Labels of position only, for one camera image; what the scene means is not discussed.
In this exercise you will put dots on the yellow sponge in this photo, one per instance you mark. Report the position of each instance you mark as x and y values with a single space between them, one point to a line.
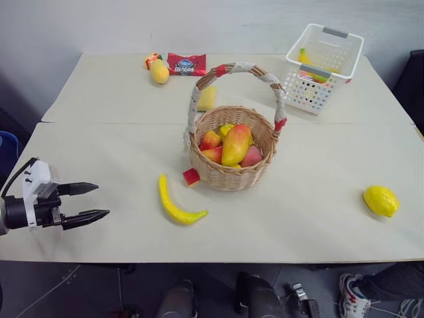
207 98

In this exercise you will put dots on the dark trouser leg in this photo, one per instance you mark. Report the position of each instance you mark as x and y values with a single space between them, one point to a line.
394 281

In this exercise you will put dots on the red yellow peach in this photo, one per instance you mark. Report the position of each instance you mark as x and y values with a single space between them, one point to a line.
209 139

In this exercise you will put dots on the dark rounded shape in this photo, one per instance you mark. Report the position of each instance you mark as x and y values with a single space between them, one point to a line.
260 298
175 299

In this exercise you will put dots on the white plastic perforated basket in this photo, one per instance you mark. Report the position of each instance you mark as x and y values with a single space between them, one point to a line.
306 89

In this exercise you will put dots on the red snack packet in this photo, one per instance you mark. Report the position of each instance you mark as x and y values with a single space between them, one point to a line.
186 64

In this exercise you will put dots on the red yellow apple wedge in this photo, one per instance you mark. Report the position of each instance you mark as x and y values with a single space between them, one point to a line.
213 155

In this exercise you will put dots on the orange juice carton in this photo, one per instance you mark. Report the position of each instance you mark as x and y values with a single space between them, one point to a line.
151 59

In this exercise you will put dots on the black chair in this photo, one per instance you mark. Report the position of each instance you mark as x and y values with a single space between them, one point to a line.
410 86

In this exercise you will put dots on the large red yellow mango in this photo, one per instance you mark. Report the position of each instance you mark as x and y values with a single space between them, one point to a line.
236 145

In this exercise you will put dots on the small yellow banana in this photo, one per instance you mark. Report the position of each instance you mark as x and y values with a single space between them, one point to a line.
306 59

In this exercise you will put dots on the white red sneaker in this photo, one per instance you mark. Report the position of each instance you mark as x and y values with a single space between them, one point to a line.
352 295

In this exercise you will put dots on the black metal clamp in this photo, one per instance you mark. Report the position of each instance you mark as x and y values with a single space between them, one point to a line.
306 301

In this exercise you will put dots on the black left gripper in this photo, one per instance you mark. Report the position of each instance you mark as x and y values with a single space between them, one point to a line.
46 207

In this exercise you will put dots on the colourful toy pieces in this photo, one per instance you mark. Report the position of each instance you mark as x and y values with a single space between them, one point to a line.
314 78

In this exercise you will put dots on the small yellow fruit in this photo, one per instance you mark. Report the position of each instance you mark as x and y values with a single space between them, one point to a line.
226 129

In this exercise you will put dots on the pink red fruit piece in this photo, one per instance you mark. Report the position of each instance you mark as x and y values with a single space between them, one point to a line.
252 155

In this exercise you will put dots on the yellow lemon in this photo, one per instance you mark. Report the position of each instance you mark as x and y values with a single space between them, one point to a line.
381 201

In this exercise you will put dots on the red apple slice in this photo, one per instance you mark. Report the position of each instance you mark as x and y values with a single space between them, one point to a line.
191 177

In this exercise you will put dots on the blue container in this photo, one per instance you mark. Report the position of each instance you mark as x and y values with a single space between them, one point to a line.
7 150

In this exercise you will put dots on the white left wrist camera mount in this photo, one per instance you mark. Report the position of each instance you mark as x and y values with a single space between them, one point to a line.
38 174

